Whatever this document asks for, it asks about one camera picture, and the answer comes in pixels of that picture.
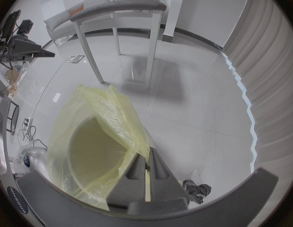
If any white cable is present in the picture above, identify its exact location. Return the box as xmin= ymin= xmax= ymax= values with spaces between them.
xmin=31 ymin=60 xmax=68 ymax=119

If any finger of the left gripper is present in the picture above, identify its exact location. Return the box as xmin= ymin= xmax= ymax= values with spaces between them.
xmin=9 ymin=38 xmax=42 ymax=57
xmin=33 ymin=50 xmax=56 ymax=58

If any white chair with grey seat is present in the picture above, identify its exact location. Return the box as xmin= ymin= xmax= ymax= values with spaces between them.
xmin=70 ymin=0 xmax=167 ymax=90

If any brown cardboard piece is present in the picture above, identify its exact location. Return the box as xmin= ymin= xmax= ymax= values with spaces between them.
xmin=5 ymin=69 xmax=20 ymax=83

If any orange cushion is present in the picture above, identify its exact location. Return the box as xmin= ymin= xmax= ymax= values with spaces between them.
xmin=70 ymin=5 xmax=84 ymax=16

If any white rounded appliance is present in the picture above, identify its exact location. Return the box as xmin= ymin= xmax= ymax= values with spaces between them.
xmin=17 ymin=145 xmax=49 ymax=172

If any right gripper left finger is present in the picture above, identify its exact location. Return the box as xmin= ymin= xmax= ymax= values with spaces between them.
xmin=107 ymin=153 xmax=147 ymax=208

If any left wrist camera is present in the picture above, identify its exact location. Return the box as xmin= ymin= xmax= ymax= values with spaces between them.
xmin=19 ymin=20 xmax=34 ymax=35

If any white sofa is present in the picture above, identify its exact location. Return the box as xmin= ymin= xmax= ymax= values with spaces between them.
xmin=44 ymin=0 xmax=166 ymax=41

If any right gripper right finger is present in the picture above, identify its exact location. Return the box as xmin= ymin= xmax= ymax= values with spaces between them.
xmin=149 ymin=148 xmax=191 ymax=203

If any white trash bin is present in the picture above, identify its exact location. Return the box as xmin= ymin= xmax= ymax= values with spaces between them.
xmin=68 ymin=116 xmax=157 ymax=199

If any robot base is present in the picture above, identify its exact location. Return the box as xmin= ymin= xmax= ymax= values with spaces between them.
xmin=0 ymin=91 xmax=30 ymax=223

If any white curtain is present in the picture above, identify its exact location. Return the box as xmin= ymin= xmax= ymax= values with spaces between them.
xmin=222 ymin=0 xmax=293 ymax=175

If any yellow plastic bag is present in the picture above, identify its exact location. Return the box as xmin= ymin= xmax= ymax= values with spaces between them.
xmin=47 ymin=84 xmax=152 ymax=211

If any crumpled black plastic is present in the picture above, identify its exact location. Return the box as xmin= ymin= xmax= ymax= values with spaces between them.
xmin=182 ymin=179 xmax=212 ymax=205

